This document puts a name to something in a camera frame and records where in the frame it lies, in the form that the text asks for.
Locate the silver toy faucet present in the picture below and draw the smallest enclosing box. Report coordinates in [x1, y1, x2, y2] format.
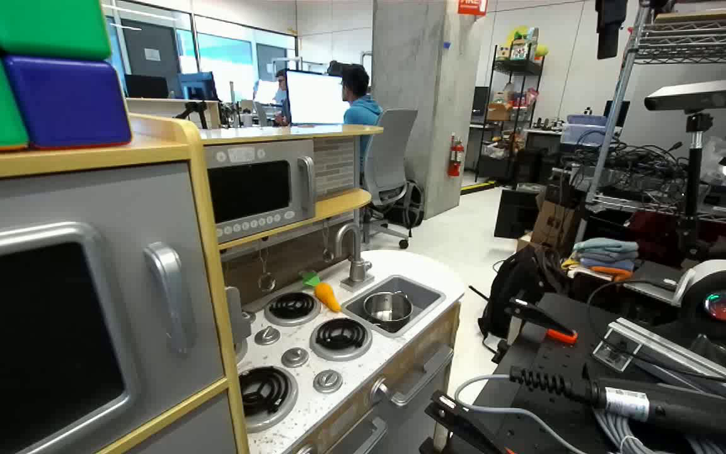
[334, 223, 371, 288]

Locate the black orange clamp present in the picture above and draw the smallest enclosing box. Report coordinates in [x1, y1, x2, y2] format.
[475, 292, 579, 345]

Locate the cardboard box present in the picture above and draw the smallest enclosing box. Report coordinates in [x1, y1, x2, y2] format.
[531, 201, 579, 255]

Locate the front stove burner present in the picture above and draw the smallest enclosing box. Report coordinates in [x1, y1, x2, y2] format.
[238, 366, 298, 432]

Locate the back left stove burner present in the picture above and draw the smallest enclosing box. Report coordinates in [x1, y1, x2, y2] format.
[264, 289, 318, 326]

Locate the grey office chair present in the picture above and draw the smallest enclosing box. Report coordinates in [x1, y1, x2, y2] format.
[362, 109, 422, 250]

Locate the white computer monitor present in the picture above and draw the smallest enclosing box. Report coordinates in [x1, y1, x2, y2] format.
[286, 71, 346, 127]

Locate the grey toy sink basin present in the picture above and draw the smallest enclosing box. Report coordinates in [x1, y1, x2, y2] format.
[346, 278, 440, 336]

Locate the toy oven door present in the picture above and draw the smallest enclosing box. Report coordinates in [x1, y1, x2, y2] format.
[0, 163, 222, 454]

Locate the orange carrot plush toy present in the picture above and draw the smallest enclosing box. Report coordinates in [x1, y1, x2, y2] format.
[301, 273, 343, 313]

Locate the steel pot in sink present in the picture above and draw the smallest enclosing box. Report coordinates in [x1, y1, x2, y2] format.
[362, 289, 414, 326]

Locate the back right stove burner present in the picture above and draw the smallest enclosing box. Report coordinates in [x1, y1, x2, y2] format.
[310, 318, 372, 361]

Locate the stove burner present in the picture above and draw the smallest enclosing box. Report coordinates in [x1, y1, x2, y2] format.
[310, 318, 372, 361]
[264, 289, 318, 326]
[238, 366, 298, 432]

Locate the red fire extinguisher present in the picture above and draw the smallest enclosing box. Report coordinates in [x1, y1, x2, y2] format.
[446, 137, 465, 176]

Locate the metal storage shelf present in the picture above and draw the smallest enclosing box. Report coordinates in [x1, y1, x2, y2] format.
[475, 38, 543, 183]

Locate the blue foam block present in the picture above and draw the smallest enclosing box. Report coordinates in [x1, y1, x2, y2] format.
[4, 55, 131, 149]

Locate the coiled grey cable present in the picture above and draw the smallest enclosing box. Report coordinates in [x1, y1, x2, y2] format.
[450, 373, 726, 454]

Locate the green foam block top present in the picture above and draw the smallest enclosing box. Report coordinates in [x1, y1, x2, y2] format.
[0, 0, 111, 61]

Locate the aluminium rail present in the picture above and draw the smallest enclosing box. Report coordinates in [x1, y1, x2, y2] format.
[591, 318, 726, 394]

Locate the person in blue shirt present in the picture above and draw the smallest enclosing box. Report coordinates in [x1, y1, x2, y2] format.
[328, 61, 380, 127]

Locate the toy microwave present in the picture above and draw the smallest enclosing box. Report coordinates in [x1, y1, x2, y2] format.
[207, 142, 318, 243]

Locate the toy kitchen play set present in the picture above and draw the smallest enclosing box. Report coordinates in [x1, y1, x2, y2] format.
[0, 112, 465, 454]

